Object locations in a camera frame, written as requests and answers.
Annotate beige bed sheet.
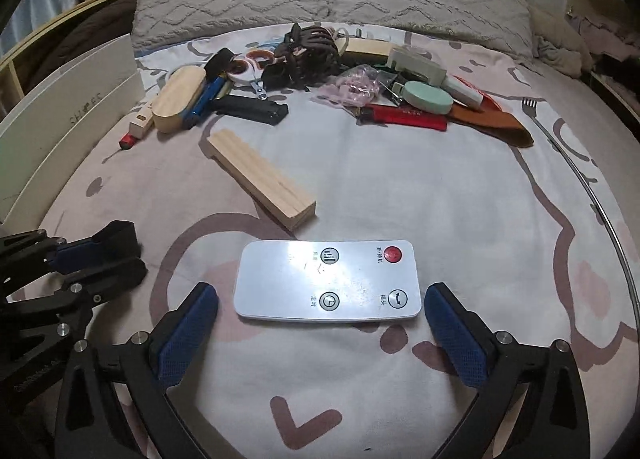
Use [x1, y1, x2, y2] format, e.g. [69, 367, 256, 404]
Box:
[530, 54, 640, 190]

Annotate small black hexagonal bottle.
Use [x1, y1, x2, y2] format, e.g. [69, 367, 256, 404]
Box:
[262, 64, 291, 90]

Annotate white tube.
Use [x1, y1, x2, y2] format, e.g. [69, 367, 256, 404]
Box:
[442, 75, 485, 107]

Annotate mint green round case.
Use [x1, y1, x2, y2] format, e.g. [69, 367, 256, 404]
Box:
[402, 80, 455, 115]

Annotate white remote control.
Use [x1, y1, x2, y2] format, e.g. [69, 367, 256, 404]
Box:
[233, 240, 423, 324]

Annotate pile of pink clothes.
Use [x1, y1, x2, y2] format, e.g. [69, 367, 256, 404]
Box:
[570, 9, 640, 70]

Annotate metal fork back scratcher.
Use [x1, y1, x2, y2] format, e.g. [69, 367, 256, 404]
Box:
[521, 98, 640, 330]

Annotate red flat packet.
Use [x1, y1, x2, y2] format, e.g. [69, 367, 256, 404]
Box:
[357, 104, 448, 131]

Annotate brown leather strap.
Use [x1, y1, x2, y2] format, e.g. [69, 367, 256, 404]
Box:
[446, 103, 535, 147]

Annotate beige plush cushion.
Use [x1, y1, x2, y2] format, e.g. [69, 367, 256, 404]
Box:
[527, 4, 593, 80]

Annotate bag of pink pieces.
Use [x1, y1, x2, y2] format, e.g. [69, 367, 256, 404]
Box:
[312, 64, 383, 107]

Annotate black cylinder cap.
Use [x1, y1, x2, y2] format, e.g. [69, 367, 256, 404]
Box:
[205, 49, 237, 79]

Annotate printed blanket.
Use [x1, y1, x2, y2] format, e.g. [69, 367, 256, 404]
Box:
[10, 22, 640, 459]

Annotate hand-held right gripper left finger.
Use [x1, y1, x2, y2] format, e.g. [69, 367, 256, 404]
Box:
[52, 281, 220, 459]

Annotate black rectangular case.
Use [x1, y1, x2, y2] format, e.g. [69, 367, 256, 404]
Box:
[212, 95, 290, 126]

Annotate white orange scissors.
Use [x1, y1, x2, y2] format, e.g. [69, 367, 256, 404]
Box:
[232, 50, 273, 85]

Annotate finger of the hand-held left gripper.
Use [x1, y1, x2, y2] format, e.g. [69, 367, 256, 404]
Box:
[0, 259, 148, 340]
[0, 220, 143, 282]

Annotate brown duvet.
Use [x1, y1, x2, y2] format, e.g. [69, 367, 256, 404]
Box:
[20, 0, 143, 90]

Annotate wooden stamp with red tip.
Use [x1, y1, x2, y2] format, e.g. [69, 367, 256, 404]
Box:
[118, 106, 154, 150]

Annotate grey crumpled cloth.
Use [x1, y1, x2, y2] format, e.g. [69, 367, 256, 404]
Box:
[531, 34, 586, 80]

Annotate brown hair claw clip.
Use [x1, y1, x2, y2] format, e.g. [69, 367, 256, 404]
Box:
[282, 23, 341, 87]

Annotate blue pen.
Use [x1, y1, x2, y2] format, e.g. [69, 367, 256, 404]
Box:
[187, 76, 226, 122]

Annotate grey green stapler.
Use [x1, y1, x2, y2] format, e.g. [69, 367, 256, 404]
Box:
[387, 46, 447, 86]

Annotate wooden board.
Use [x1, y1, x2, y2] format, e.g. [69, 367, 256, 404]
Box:
[342, 38, 396, 60]

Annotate white shoe box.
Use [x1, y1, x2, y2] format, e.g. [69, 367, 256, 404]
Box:
[0, 34, 144, 225]

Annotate long grooved wooden block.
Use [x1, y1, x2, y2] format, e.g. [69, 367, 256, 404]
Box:
[206, 128, 317, 233]

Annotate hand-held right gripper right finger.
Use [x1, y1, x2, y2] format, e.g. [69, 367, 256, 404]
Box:
[424, 282, 591, 459]

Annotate oval wooden box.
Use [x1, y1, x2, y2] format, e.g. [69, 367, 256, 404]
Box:
[151, 66, 208, 134]

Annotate grey curtain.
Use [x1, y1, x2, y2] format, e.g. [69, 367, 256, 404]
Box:
[0, 0, 86, 52]

